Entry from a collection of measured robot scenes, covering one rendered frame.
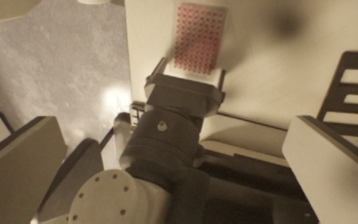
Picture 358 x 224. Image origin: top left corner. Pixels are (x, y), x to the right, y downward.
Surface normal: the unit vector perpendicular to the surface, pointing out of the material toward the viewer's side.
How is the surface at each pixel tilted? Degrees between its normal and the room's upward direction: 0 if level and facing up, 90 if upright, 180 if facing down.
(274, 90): 0
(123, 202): 78
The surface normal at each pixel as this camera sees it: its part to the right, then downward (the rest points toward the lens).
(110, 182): -0.29, -0.65
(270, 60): -0.27, 0.62
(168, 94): 0.03, -0.61
